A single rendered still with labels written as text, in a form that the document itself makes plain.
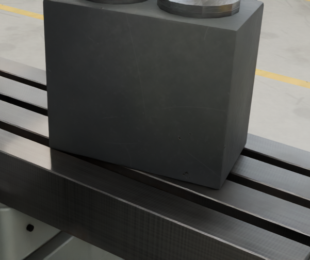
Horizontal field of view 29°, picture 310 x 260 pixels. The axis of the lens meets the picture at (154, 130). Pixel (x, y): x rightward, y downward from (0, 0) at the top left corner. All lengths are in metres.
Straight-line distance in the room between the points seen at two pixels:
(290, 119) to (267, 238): 2.49
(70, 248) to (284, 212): 0.42
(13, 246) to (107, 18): 0.34
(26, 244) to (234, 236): 0.34
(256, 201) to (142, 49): 0.21
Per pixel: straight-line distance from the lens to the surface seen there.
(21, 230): 0.83
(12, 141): 0.78
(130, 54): 0.65
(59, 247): 0.95
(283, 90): 3.42
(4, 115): 0.84
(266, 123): 3.02
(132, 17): 0.63
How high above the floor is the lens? 1.32
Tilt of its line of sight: 28 degrees down
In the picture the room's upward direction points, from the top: 3 degrees clockwise
